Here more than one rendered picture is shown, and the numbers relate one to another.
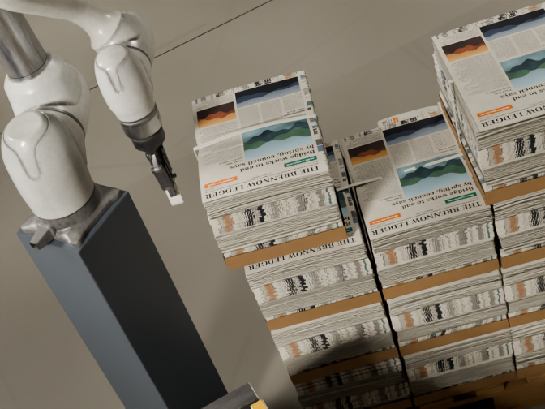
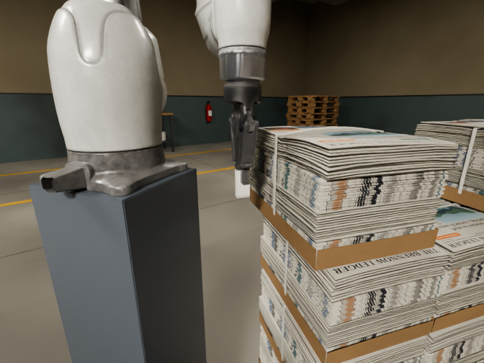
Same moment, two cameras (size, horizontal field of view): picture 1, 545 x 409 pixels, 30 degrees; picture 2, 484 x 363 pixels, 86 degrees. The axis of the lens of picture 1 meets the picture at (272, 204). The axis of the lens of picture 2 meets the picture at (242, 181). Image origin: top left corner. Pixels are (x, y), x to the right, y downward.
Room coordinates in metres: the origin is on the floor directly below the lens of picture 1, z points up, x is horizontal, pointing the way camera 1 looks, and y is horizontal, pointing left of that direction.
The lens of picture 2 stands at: (1.33, 0.43, 1.13)
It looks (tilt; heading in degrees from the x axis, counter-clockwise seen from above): 17 degrees down; 337
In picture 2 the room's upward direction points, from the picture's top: straight up
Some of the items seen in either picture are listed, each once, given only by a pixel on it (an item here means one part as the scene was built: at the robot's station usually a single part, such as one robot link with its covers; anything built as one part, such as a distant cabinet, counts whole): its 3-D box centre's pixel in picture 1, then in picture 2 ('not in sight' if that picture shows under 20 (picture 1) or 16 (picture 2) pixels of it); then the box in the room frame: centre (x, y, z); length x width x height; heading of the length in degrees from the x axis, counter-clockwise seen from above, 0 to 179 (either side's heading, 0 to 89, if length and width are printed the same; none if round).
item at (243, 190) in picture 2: (173, 193); (243, 182); (1.83, 0.21, 0.96); 0.03 x 0.01 x 0.07; 84
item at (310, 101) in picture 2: not in sight; (312, 120); (7.38, -4.30, 0.65); 1.26 x 0.86 x 1.30; 106
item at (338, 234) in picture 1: (281, 225); (353, 230); (1.71, 0.00, 0.86); 0.29 x 0.16 x 0.04; 83
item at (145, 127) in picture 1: (140, 118); (242, 68); (1.83, 0.21, 1.19); 0.09 x 0.09 x 0.06
